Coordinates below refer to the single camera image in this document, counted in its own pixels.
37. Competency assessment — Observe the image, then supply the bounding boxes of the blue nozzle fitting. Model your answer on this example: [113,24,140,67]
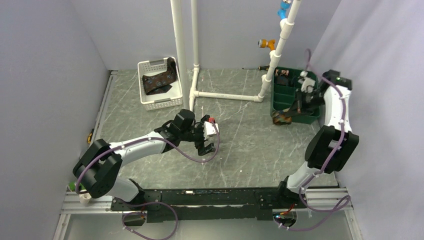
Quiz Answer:
[277,0,292,19]

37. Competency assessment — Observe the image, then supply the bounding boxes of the yellow black tape measure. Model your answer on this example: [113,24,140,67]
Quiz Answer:
[87,132,93,144]

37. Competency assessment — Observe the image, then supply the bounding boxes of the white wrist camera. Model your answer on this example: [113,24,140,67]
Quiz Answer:
[297,70,316,93]
[203,117,219,138]

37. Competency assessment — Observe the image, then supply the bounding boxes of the orange nozzle fitting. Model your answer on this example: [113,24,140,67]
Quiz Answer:
[257,38,276,51]

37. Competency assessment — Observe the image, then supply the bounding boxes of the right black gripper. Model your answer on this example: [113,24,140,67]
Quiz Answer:
[285,88,325,118]

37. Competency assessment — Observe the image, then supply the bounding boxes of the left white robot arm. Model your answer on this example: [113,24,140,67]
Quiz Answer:
[72,109,221,210]

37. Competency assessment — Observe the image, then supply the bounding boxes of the green pipe fitting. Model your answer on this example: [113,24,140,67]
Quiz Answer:
[68,181,81,192]

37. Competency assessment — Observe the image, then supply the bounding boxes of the rolled dark tie in tray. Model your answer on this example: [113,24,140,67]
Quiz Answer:
[274,69,292,87]

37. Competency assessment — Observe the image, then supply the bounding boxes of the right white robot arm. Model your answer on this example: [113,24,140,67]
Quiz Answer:
[275,69,359,208]

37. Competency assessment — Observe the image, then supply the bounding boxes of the colourful patterned tie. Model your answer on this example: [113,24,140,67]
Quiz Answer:
[271,110,292,126]

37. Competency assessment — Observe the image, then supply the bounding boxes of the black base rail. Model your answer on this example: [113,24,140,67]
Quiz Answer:
[110,186,305,223]

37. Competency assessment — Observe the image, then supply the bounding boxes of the white perforated plastic basket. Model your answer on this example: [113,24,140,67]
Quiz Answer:
[137,56,183,111]

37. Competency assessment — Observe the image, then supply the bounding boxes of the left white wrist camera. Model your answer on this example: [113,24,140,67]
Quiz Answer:
[203,117,219,138]

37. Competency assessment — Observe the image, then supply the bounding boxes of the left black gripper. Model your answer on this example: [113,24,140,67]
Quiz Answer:
[180,116,217,155]

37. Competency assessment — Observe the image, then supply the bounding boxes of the green compartment tray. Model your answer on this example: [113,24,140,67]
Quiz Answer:
[270,67,321,125]

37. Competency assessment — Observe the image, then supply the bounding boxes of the white PVC pipe frame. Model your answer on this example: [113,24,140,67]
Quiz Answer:
[170,0,302,111]

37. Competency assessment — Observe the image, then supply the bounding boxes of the dark brown patterned tie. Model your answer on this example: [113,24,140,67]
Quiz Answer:
[141,57,178,95]

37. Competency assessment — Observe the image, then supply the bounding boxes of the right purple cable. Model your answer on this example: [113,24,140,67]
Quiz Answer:
[273,48,351,232]

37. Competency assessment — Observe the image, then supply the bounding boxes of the black yellow screwdriver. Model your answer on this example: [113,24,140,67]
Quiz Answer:
[242,65,270,71]

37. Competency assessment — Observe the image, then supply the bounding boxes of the white pipe coupling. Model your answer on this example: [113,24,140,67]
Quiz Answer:
[78,193,92,206]

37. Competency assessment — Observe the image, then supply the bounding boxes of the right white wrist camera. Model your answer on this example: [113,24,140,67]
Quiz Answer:
[297,70,316,93]

